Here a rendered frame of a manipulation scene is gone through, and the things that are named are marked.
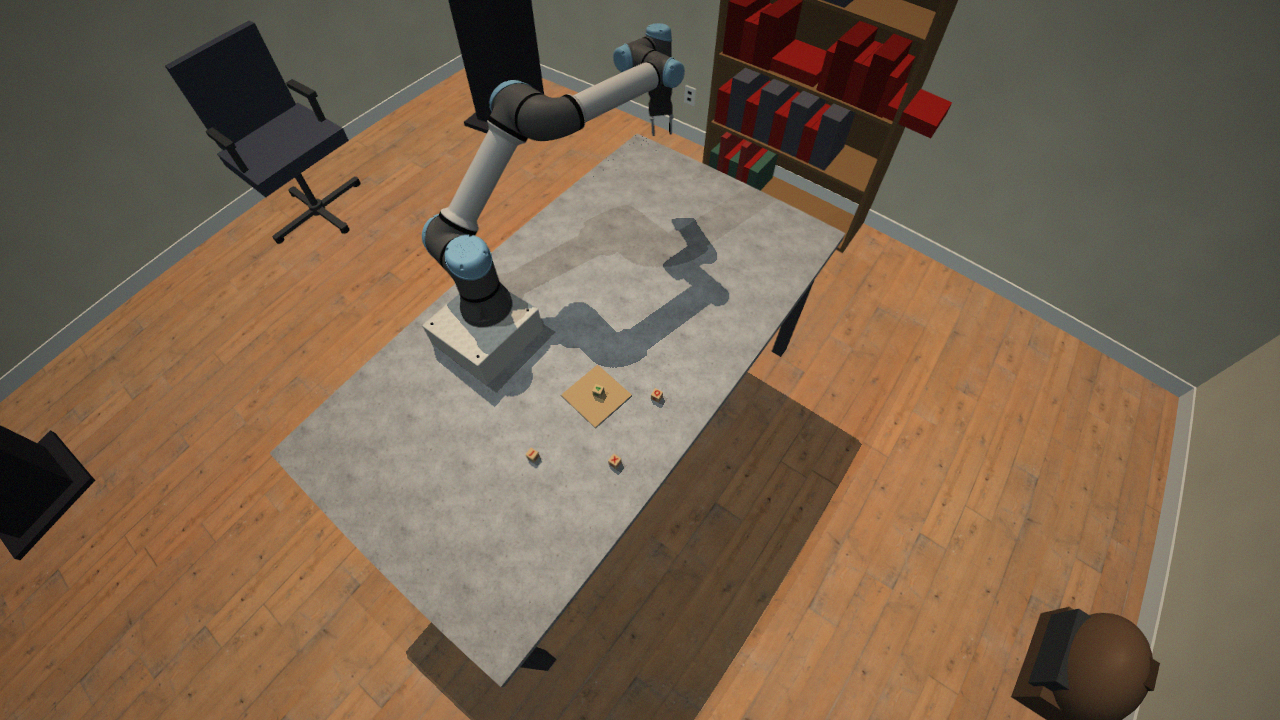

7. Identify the tan flat mat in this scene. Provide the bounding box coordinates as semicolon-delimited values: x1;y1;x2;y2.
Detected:
561;365;632;428

